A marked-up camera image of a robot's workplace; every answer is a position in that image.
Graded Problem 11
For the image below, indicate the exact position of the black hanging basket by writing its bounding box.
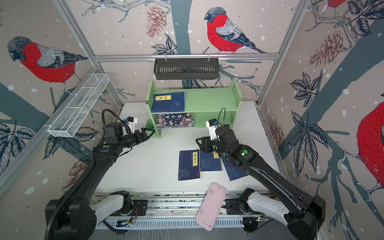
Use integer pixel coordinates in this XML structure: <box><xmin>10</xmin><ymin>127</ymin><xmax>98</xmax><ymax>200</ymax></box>
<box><xmin>154</xmin><ymin>58</ymin><xmax>219</xmax><ymax>80</ymax></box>

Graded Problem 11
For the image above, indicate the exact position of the colourful illustrated thick book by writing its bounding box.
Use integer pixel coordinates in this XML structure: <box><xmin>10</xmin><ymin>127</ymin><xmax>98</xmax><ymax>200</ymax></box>
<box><xmin>156</xmin><ymin>113</ymin><xmax>195</xmax><ymax>129</ymax></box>

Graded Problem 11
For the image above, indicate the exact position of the pink plastic tray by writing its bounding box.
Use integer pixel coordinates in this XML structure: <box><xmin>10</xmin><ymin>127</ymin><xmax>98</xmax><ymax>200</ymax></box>
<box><xmin>196</xmin><ymin>183</ymin><xmax>227</xmax><ymax>231</ymax></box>

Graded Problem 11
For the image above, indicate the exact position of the white wire mesh basket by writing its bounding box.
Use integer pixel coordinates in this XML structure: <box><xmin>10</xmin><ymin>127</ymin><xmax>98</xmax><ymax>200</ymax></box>
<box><xmin>48</xmin><ymin>73</ymin><xmax>110</xmax><ymax>138</ymax></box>

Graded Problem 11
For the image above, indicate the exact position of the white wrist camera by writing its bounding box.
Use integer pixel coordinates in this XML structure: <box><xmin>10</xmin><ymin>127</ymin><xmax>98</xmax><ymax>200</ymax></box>
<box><xmin>206</xmin><ymin>119</ymin><xmax>218</xmax><ymax>141</ymax></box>
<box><xmin>125</xmin><ymin>117</ymin><xmax>138</xmax><ymax>134</ymax></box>

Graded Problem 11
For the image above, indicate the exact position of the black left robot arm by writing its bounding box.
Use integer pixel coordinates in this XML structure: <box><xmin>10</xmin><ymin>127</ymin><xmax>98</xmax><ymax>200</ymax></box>
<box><xmin>44</xmin><ymin>109</ymin><xmax>151</xmax><ymax>240</ymax></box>

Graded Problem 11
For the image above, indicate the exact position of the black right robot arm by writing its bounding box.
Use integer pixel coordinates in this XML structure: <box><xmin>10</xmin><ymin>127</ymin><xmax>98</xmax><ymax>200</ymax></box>
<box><xmin>196</xmin><ymin>125</ymin><xmax>326</xmax><ymax>240</ymax></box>

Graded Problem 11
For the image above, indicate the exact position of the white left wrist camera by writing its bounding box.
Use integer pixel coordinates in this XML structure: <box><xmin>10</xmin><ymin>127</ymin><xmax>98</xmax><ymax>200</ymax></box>
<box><xmin>125</xmin><ymin>117</ymin><xmax>138</xmax><ymax>134</ymax></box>

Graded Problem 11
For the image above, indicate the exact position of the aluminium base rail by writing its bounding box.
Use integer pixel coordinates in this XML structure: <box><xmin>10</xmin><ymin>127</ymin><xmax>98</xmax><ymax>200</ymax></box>
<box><xmin>89</xmin><ymin>192</ymin><xmax>289</xmax><ymax>231</ymax></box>

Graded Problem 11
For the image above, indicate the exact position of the dark blue bottom book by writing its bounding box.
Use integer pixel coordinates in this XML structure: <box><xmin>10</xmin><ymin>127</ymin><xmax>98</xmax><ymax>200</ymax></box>
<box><xmin>178</xmin><ymin>150</ymin><xmax>201</xmax><ymax>181</ymax></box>

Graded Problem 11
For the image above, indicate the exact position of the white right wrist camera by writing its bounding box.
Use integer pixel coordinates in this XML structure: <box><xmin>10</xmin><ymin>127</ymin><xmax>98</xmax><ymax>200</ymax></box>
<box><xmin>206</xmin><ymin>119</ymin><xmax>218</xmax><ymax>141</ymax></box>

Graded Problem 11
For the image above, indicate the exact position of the small green pen box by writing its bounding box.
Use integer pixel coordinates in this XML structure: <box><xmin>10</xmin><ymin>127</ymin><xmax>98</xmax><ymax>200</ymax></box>
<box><xmin>146</xmin><ymin>119</ymin><xmax>155</xmax><ymax>130</ymax></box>

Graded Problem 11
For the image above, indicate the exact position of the blue book yellow label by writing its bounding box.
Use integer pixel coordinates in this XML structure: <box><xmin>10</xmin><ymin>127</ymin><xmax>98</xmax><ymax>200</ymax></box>
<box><xmin>151</xmin><ymin>92</ymin><xmax>185</xmax><ymax>113</ymax></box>

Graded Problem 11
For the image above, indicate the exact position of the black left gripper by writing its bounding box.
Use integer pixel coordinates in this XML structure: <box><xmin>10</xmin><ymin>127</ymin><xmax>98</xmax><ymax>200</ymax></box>
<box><xmin>118</xmin><ymin>127</ymin><xmax>155</xmax><ymax>149</ymax></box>

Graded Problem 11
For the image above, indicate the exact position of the green wooden shelf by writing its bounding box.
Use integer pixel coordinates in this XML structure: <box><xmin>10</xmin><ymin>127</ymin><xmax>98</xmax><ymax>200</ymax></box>
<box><xmin>145</xmin><ymin>80</ymin><xmax>243</xmax><ymax>137</ymax></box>

